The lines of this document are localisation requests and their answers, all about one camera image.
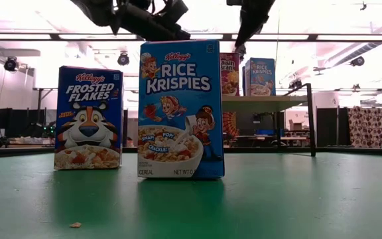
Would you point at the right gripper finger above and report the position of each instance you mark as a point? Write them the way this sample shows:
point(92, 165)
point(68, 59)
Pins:
point(249, 26)

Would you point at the Rice Krispies cereal box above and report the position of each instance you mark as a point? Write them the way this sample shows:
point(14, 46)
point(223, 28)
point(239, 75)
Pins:
point(260, 78)
point(181, 83)

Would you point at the Raisin Bran cereal box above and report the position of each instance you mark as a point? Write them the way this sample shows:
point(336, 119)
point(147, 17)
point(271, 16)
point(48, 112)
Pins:
point(230, 78)

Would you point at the Frosted Flakes cereal box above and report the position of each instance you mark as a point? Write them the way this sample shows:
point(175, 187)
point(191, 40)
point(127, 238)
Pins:
point(88, 99)

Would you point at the black ceiling spotlight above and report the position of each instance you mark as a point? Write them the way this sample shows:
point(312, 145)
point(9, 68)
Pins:
point(357, 61)
point(11, 64)
point(123, 59)
point(242, 53)

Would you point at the orange patterned object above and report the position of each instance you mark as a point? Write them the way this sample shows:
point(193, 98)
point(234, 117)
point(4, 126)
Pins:
point(230, 124)

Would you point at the small cardboard box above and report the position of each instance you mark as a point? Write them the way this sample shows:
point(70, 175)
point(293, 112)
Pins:
point(297, 125)

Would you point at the background work table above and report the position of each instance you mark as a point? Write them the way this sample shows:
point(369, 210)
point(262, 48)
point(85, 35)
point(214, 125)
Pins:
point(293, 138)

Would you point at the black partition panel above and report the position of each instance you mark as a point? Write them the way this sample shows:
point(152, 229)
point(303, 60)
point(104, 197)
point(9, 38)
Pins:
point(327, 127)

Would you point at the brown spotted fabric divider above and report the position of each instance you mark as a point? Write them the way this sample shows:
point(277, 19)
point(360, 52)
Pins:
point(368, 127)

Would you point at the green felt table mat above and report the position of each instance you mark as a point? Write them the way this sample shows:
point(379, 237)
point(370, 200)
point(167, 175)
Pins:
point(277, 206)

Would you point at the small tan crumb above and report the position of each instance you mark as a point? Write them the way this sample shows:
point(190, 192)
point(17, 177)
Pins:
point(75, 225)

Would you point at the black aluminium table frame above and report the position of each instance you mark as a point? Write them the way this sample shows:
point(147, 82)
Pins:
point(33, 150)

